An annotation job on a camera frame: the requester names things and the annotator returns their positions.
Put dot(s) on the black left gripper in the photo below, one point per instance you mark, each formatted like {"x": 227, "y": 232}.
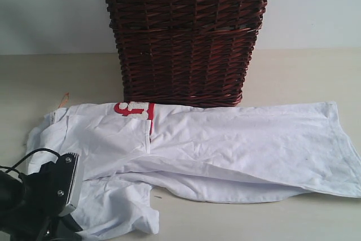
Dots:
{"x": 32, "y": 205}

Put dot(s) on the white t-shirt red lettering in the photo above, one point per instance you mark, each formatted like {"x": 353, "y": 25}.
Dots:
{"x": 223, "y": 155}

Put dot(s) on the dark brown wicker basket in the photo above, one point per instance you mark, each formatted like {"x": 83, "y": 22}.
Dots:
{"x": 189, "y": 52}

